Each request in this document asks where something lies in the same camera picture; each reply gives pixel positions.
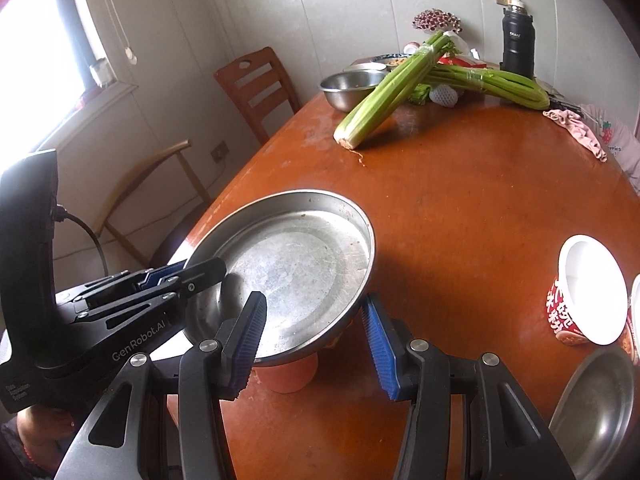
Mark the pink strawberry print jacket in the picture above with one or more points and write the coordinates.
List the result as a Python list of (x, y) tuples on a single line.
[(620, 145)]

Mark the shallow steel plate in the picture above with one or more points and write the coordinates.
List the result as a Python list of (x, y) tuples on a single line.
[(300, 270)]

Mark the small steel bowl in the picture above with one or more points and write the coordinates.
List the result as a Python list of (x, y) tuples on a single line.
[(350, 90)]

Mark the tall red paper noodle bowl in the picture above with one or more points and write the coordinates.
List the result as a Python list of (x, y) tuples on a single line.
[(634, 320)]

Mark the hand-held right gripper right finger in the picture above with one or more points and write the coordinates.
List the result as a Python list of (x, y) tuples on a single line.
[(380, 350)]

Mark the white plastic bag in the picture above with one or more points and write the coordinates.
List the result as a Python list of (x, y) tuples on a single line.
[(456, 45)]

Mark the black thermos bottle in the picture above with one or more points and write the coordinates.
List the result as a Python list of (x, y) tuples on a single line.
[(518, 45)]

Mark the celery bunch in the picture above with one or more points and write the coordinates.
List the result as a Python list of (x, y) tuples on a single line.
[(495, 85), (380, 100)]

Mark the person's left hand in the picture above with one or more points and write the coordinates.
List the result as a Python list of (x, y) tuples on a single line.
[(45, 435)]

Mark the light bentwood chair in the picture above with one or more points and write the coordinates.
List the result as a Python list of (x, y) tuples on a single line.
[(150, 170)]

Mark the large steel bowl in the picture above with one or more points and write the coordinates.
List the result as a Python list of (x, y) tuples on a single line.
[(595, 410)]

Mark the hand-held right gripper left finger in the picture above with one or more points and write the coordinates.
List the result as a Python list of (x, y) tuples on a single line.
[(245, 345)]

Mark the wide red paper noodle bowl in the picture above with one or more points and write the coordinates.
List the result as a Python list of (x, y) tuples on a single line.
[(590, 285)]

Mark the low wall socket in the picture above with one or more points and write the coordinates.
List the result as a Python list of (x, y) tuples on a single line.
[(219, 152)]

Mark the pink cloth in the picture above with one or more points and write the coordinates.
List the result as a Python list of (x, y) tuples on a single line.
[(575, 132)]

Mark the small white box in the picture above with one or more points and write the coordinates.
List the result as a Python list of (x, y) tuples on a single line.
[(101, 74)]

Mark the red packet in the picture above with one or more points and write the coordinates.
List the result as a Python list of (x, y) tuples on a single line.
[(465, 62)]

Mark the patterned bowl with food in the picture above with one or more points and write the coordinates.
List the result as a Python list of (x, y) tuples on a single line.
[(392, 61)]

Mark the black slender tool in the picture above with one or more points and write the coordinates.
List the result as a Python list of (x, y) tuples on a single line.
[(565, 101)]

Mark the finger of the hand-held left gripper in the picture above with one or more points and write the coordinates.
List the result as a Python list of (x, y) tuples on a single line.
[(160, 274), (205, 275)]

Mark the brown slatted wooden chair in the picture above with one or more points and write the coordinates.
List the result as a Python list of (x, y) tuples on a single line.
[(260, 85)]

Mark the white foam fruit net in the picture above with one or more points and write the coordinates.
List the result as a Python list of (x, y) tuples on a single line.
[(444, 95)]

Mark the window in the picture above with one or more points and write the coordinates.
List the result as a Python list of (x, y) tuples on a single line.
[(35, 60)]

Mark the dried flower bouquet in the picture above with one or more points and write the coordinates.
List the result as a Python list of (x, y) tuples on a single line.
[(437, 21)]

